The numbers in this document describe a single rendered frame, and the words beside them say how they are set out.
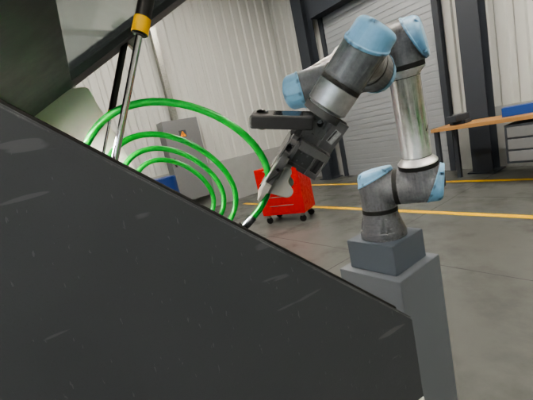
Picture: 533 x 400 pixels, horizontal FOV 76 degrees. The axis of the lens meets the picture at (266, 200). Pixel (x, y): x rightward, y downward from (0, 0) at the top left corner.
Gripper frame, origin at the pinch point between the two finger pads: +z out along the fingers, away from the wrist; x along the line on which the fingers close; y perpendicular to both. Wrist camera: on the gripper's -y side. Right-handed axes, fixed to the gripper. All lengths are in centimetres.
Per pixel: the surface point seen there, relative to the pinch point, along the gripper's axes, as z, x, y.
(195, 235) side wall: -2.9, -28.1, -7.0
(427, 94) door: -68, 613, 239
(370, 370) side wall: 8.5, -22.1, 28.5
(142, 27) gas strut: -19.3, -20.5, -23.7
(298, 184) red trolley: 131, 393, 88
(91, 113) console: 18, 30, -49
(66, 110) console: 20, 27, -54
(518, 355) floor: 39, 71, 162
